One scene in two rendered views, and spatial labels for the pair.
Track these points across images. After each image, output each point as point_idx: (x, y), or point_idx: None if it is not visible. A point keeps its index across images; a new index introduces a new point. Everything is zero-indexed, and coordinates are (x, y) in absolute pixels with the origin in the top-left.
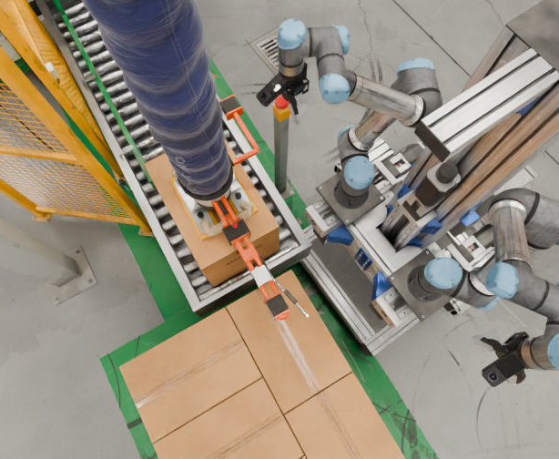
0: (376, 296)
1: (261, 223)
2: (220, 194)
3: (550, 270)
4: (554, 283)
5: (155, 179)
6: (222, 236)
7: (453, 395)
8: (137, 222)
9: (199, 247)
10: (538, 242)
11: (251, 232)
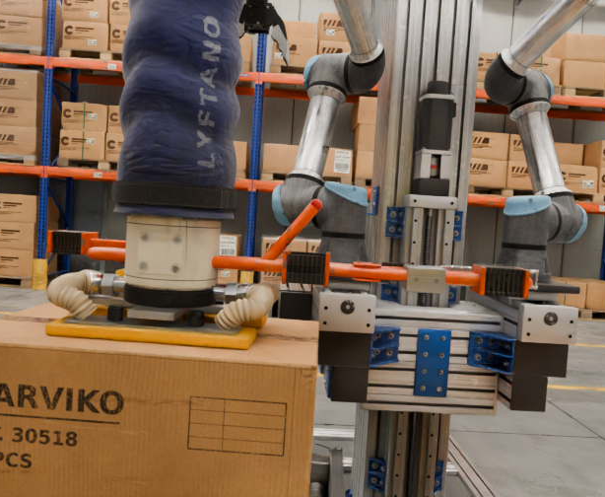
0: (511, 339)
1: (293, 324)
2: (236, 205)
3: (497, 477)
4: (517, 481)
5: (2, 340)
6: (268, 340)
7: None
8: None
9: (257, 354)
10: (544, 93)
11: (299, 330)
